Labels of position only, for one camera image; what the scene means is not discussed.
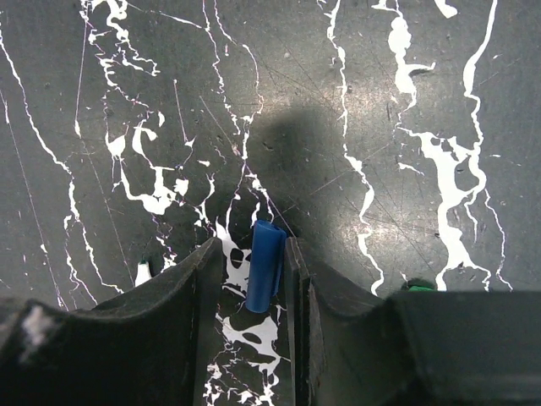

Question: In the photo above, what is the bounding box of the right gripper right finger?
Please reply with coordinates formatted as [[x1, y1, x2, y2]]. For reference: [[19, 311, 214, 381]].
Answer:
[[284, 238, 540, 405]]

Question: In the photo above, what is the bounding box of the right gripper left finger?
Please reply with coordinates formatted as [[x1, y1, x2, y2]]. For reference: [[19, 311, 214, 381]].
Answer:
[[1, 238, 223, 405]]

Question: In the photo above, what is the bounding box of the blue pen cap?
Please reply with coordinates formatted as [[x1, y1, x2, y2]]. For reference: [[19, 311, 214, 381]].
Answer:
[[245, 220, 287, 313]]

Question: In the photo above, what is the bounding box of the green pen cap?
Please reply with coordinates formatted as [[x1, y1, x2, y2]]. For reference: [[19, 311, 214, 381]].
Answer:
[[407, 285, 434, 292]]

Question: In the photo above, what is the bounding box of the white pen green end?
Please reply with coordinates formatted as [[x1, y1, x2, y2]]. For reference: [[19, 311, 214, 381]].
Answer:
[[134, 261, 152, 288]]

